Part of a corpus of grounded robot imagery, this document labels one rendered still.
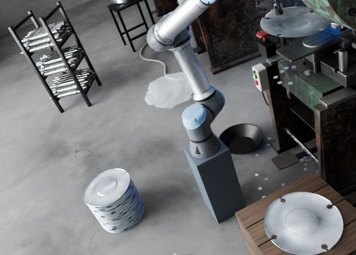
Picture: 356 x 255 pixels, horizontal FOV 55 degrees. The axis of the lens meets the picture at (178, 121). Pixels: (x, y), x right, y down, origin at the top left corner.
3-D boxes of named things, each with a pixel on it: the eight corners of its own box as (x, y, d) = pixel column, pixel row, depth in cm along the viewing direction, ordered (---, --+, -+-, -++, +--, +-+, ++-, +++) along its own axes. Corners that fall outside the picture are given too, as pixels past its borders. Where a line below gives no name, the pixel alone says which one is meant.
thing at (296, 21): (346, 16, 137) (346, 15, 138) (282, 2, 131) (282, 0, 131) (304, 41, 165) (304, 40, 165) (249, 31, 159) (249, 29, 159)
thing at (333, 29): (344, 48, 150) (343, 38, 147) (323, 38, 162) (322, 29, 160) (362, 41, 150) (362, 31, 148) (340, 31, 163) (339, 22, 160)
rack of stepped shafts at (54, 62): (95, 105, 342) (46, 15, 289) (55, 114, 353) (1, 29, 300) (105, 83, 376) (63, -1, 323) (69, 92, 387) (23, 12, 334)
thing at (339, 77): (346, 88, 142) (345, 76, 139) (290, 52, 179) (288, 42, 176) (410, 61, 144) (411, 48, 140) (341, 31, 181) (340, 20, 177)
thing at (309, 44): (293, 85, 154) (290, 59, 147) (278, 73, 166) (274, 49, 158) (343, 64, 155) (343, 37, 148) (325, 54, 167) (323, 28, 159)
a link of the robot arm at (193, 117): (183, 139, 164) (175, 117, 157) (196, 122, 172) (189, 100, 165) (204, 143, 157) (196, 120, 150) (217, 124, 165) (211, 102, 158)
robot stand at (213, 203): (218, 223, 187) (196, 166, 161) (204, 202, 201) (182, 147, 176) (246, 208, 189) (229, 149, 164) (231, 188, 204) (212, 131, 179)
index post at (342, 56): (342, 72, 142) (341, 51, 136) (337, 69, 144) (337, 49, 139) (348, 69, 142) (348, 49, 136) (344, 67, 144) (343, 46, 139)
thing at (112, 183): (98, 216, 185) (97, 214, 184) (77, 192, 206) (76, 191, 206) (139, 182, 196) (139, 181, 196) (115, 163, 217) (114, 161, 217)
